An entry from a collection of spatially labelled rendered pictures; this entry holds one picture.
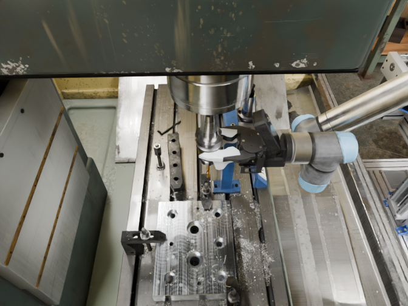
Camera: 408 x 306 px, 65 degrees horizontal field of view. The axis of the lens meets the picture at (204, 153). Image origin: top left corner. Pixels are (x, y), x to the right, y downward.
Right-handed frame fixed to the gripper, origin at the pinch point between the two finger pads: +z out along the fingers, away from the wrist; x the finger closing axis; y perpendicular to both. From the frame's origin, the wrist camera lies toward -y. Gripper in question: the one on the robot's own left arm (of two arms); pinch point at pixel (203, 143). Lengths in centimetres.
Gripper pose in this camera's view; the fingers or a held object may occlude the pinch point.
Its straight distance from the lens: 73.7
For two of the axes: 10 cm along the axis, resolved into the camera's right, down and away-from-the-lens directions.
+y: -0.1, 6.3, 7.8
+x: -0.3, -7.8, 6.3
